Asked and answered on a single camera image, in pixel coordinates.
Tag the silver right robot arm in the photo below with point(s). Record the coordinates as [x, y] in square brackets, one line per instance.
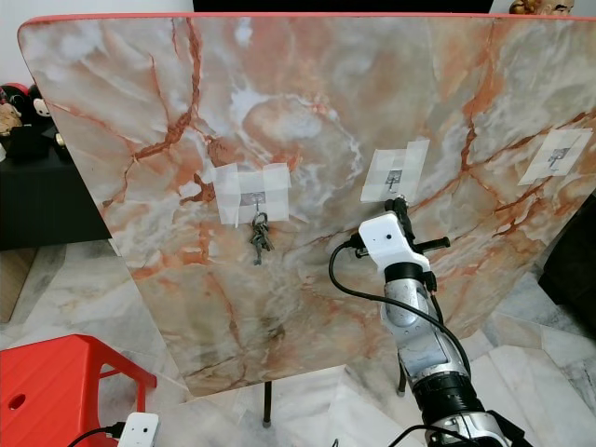
[424, 345]

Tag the light wooden cabinet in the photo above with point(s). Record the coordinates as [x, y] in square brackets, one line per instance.
[9, 284]

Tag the black metal table leg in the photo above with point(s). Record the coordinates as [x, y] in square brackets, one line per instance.
[402, 377]
[266, 405]

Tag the dark furniture piece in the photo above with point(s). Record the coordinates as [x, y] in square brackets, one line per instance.
[573, 270]

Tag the hanging dark key bunch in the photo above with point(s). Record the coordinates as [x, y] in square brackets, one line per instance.
[259, 237]

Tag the marble table top red edge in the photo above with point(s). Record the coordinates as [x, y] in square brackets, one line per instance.
[298, 326]

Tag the black tv console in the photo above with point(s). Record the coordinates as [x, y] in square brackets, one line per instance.
[47, 205]

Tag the black wallet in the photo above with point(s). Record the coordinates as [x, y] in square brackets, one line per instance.
[26, 147]

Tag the red black round plush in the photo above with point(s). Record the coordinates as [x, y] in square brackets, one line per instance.
[16, 91]

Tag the black white round plush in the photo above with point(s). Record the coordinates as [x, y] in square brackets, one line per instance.
[44, 102]

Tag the black television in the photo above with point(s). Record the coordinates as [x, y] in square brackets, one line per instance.
[345, 6]

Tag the red plastic stool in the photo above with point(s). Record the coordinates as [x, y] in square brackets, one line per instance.
[65, 382]

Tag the brown plush toy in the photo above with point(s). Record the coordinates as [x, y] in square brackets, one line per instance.
[542, 6]

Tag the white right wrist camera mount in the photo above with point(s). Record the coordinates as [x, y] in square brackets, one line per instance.
[384, 242]

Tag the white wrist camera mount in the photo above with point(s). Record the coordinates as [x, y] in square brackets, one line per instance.
[384, 242]
[144, 430]

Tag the clear adhesive wall hook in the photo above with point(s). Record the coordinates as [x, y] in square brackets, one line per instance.
[393, 169]
[251, 194]
[557, 156]

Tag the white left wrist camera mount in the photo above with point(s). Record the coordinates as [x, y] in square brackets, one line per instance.
[144, 430]

